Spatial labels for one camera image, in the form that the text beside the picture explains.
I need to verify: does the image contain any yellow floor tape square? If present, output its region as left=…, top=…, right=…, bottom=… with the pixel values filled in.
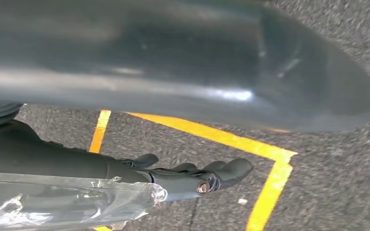
left=89, top=110, right=298, bottom=231

